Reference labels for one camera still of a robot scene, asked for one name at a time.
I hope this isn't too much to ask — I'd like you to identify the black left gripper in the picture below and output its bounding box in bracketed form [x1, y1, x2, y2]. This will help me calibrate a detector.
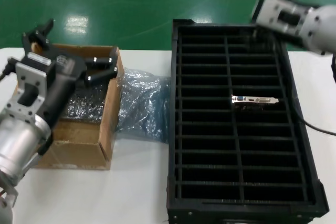
[22, 18, 119, 132]

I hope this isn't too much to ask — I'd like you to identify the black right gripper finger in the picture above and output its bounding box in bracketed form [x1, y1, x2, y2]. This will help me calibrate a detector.
[244, 27, 280, 51]

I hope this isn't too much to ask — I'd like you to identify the graphics card with metal bracket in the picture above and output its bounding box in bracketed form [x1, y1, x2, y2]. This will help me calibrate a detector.
[231, 94, 279, 112]

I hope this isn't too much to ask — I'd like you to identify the shiny antistatic bag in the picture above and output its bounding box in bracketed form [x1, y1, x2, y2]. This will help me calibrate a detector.
[115, 67, 173, 145]
[56, 83, 107, 125]

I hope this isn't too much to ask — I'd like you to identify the brown cardboard box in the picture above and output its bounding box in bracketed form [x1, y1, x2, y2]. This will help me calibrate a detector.
[15, 43, 125, 171]

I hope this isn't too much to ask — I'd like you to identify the black slotted plastic container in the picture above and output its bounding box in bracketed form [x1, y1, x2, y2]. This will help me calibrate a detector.
[165, 18, 330, 224]

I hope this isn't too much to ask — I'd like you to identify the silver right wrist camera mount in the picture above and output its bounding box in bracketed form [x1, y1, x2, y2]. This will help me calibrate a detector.
[250, 0, 317, 40]

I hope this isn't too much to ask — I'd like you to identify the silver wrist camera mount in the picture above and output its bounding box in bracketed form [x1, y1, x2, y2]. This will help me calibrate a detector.
[6, 52, 52, 125]
[250, 0, 317, 40]

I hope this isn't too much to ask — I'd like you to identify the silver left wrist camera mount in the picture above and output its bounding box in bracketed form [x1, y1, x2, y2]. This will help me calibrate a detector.
[6, 52, 52, 125]

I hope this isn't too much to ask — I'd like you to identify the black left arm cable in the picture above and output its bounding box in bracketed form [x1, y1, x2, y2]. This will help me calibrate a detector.
[0, 56, 17, 81]

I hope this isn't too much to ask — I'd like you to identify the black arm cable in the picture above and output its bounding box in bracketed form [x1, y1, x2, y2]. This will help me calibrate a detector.
[290, 52, 336, 137]
[0, 56, 17, 81]

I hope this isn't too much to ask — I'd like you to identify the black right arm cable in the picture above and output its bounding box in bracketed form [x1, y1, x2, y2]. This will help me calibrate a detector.
[290, 52, 336, 137]

